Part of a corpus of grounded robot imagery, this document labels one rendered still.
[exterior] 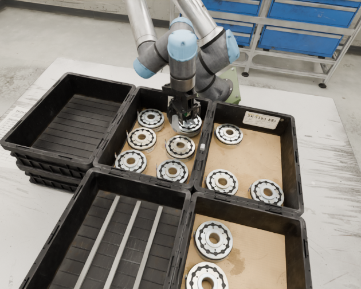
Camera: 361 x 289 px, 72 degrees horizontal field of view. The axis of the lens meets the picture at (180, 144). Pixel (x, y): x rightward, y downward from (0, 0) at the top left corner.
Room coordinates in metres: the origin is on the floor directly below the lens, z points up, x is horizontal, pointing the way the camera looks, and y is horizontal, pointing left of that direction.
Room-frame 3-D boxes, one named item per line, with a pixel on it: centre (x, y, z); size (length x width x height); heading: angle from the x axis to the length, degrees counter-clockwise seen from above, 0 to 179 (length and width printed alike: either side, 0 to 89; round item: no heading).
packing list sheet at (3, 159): (0.67, 0.71, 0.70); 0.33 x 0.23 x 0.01; 174
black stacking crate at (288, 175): (0.52, -0.22, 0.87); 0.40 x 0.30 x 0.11; 171
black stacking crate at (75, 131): (0.61, 0.37, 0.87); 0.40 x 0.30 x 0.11; 171
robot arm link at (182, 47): (0.62, 0.02, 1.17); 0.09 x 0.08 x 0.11; 5
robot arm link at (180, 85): (0.62, 0.01, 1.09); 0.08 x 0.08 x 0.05
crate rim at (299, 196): (0.52, -0.22, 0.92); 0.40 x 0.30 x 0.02; 171
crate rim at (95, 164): (0.57, 0.07, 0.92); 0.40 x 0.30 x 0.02; 171
